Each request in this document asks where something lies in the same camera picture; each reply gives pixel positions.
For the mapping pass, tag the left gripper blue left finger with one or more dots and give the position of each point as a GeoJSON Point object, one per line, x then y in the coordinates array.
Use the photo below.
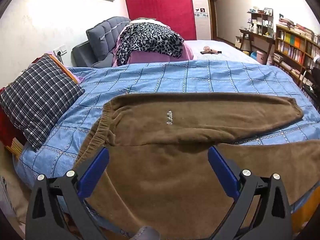
{"type": "Point", "coordinates": [90, 171]}

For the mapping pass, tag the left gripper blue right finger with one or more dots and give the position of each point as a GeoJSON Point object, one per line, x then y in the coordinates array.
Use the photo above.
{"type": "Point", "coordinates": [228, 180]}

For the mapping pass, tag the brown fleece pants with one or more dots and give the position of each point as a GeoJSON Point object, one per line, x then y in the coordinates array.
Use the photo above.
{"type": "Point", "coordinates": [159, 174]}

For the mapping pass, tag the blue checked bedspread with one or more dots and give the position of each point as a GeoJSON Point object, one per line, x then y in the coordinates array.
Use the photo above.
{"type": "Point", "coordinates": [101, 85]}

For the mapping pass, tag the red blanket beside bed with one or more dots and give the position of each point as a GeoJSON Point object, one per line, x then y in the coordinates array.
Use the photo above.
{"type": "Point", "coordinates": [11, 137]}

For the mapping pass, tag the dark plaid pillow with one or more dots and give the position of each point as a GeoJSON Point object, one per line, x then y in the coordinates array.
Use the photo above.
{"type": "Point", "coordinates": [37, 99]}

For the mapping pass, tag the orange edged pillow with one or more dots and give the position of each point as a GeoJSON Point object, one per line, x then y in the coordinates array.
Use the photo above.
{"type": "Point", "coordinates": [75, 78]}

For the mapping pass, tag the grey tufted headboard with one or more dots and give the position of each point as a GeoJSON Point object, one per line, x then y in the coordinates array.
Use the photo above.
{"type": "Point", "coordinates": [97, 51]}

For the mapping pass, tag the white bed sheet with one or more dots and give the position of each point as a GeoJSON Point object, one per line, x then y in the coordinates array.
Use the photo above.
{"type": "Point", "coordinates": [228, 53]}

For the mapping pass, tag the black office chair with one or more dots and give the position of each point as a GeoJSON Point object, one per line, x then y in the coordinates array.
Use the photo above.
{"type": "Point", "coordinates": [312, 84]}

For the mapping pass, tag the pink plastic bin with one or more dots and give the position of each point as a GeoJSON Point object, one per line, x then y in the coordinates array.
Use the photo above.
{"type": "Point", "coordinates": [261, 57]}

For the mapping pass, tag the hair dryer on bed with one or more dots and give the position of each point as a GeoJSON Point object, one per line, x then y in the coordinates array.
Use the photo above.
{"type": "Point", "coordinates": [208, 50]}

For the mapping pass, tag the pink folded quilt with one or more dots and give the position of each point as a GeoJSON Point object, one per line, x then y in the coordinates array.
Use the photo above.
{"type": "Point", "coordinates": [144, 57]}

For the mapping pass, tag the wooden desk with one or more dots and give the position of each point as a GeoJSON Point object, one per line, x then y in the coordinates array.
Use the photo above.
{"type": "Point", "coordinates": [252, 37]}

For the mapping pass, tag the wooden bookshelf with books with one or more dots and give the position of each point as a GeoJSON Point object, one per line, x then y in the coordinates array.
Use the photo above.
{"type": "Point", "coordinates": [296, 50]}

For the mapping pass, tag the leopard print blanket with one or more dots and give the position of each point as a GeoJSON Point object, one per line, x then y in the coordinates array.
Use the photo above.
{"type": "Point", "coordinates": [148, 37]}

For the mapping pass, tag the small wooden desk shelf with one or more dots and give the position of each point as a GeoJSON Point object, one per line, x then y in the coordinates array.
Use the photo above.
{"type": "Point", "coordinates": [261, 21]}

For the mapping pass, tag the white wall socket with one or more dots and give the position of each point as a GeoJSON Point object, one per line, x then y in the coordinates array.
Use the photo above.
{"type": "Point", "coordinates": [60, 51]}

